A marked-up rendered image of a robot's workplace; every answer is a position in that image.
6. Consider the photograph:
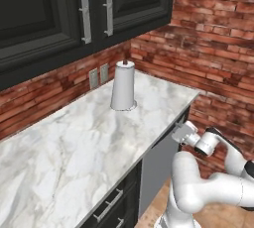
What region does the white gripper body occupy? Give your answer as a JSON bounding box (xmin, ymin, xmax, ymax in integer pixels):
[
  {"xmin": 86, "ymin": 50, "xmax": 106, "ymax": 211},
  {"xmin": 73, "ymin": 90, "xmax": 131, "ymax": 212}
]
[{"xmin": 171, "ymin": 120, "xmax": 196, "ymax": 146}]

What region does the grey dishwasher door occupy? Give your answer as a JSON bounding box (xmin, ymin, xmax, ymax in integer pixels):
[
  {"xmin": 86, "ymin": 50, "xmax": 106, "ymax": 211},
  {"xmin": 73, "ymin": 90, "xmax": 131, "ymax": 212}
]
[{"xmin": 138, "ymin": 105, "xmax": 191, "ymax": 219}]

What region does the black drawer front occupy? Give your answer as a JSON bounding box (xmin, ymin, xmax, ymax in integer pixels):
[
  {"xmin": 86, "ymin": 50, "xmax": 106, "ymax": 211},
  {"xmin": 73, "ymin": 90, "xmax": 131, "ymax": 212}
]
[
  {"xmin": 79, "ymin": 161, "xmax": 144, "ymax": 228},
  {"xmin": 104, "ymin": 190, "xmax": 141, "ymax": 228}
]

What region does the white paper towel roll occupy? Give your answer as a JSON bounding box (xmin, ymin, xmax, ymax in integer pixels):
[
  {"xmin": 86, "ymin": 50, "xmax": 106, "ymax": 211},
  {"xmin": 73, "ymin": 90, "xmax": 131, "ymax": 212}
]
[{"xmin": 110, "ymin": 60, "xmax": 137, "ymax": 111}]

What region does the paper towel holder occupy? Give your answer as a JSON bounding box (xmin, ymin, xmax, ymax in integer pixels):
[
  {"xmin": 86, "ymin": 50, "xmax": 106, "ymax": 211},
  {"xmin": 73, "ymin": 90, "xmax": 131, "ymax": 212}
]
[{"xmin": 109, "ymin": 58, "xmax": 139, "ymax": 112}]

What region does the grey wall socket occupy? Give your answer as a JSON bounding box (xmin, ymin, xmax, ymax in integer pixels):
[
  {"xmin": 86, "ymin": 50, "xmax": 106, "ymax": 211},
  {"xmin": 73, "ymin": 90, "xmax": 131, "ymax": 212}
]
[
  {"xmin": 99, "ymin": 62, "xmax": 110, "ymax": 84},
  {"xmin": 87, "ymin": 67, "xmax": 100, "ymax": 90}
]

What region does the silver drawer handle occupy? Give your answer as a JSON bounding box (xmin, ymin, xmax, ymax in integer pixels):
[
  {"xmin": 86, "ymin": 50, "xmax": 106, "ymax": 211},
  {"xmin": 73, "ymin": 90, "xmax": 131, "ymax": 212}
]
[
  {"xmin": 92, "ymin": 187, "xmax": 124, "ymax": 224},
  {"xmin": 115, "ymin": 217, "xmax": 126, "ymax": 228}
]

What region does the black wall cupboard door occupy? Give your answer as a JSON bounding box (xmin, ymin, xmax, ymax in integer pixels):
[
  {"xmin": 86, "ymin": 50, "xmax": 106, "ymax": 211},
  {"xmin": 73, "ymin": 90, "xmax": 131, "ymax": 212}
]
[
  {"xmin": 88, "ymin": 0, "xmax": 178, "ymax": 54},
  {"xmin": 0, "ymin": 0, "xmax": 97, "ymax": 91}
]

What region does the silver cupboard handle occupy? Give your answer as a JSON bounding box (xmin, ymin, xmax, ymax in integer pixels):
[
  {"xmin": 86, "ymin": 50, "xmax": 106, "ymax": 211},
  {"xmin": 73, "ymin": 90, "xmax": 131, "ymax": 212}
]
[
  {"xmin": 75, "ymin": 0, "xmax": 93, "ymax": 45},
  {"xmin": 101, "ymin": 0, "xmax": 115, "ymax": 38}
]

